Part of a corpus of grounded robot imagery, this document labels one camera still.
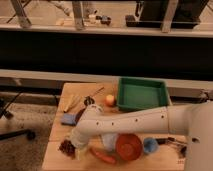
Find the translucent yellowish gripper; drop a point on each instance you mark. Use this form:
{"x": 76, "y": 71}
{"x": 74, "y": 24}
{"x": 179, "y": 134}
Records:
{"x": 81, "y": 153}

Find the dark grape bunch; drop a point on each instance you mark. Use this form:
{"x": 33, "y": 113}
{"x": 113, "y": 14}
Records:
{"x": 67, "y": 148}

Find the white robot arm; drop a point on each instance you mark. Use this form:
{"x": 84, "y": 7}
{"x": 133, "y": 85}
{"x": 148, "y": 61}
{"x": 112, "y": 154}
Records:
{"x": 194, "y": 121}

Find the purple bowl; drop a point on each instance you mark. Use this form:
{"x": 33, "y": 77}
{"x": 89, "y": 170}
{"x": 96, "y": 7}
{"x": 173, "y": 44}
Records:
{"x": 79, "y": 114}

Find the red bowl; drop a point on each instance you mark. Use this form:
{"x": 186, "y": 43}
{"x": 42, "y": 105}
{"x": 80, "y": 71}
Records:
{"x": 128, "y": 147}

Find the orange carrot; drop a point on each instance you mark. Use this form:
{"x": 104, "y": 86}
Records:
{"x": 102, "y": 156}

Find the light blue cloth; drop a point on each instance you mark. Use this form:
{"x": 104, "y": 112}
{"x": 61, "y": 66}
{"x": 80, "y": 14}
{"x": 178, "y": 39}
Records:
{"x": 109, "y": 141}

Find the blue sponge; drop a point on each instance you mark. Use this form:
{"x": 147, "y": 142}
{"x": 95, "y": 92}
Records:
{"x": 68, "y": 119}

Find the wooden stick utensil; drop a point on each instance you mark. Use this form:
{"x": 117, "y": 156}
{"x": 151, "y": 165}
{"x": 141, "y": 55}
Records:
{"x": 73, "y": 100}

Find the black chair base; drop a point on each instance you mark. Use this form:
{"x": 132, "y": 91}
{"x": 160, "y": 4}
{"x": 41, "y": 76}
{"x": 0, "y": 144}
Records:
{"x": 12, "y": 129}

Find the orange ball fruit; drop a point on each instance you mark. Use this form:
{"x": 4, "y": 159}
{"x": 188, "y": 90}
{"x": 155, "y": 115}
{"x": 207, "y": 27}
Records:
{"x": 110, "y": 100}

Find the blue small cup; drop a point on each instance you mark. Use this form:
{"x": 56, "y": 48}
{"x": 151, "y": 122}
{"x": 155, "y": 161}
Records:
{"x": 150, "y": 145}

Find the green plastic tray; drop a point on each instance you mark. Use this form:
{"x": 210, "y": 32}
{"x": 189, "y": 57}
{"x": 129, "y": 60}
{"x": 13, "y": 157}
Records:
{"x": 141, "y": 94}

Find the metal whisk wooden handle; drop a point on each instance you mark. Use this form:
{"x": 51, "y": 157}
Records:
{"x": 90, "y": 98}

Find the black tool with cables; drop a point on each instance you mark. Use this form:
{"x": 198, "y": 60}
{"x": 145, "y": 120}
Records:
{"x": 179, "y": 146}

